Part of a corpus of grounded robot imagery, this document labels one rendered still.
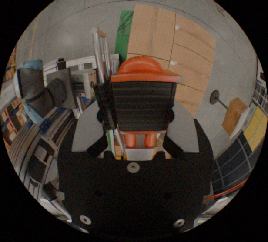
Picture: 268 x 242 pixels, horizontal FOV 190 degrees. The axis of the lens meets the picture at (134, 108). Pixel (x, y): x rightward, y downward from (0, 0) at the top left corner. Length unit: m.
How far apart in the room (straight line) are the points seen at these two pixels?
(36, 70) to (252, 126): 7.73
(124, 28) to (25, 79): 1.35
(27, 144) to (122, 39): 1.51
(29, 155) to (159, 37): 1.26
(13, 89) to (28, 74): 0.08
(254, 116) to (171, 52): 7.05
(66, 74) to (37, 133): 0.41
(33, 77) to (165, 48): 0.90
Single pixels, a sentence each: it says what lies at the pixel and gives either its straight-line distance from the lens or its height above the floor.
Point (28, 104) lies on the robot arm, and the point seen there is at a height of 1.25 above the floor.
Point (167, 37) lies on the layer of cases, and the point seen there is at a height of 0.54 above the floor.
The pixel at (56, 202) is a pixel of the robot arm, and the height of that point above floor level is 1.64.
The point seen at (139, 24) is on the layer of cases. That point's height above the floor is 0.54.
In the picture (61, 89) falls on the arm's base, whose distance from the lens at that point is 0.46.
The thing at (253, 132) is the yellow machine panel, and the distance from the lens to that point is 7.43.
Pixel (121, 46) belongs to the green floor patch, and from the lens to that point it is 1.39.
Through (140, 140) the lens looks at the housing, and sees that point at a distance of 0.19.
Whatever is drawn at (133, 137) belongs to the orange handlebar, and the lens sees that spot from 0.16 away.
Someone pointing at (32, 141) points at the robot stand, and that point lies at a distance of 0.63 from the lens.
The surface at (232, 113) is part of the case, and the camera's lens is 1.84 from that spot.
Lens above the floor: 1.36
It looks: 57 degrees down
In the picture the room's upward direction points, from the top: 178 degrees counter-clockwise
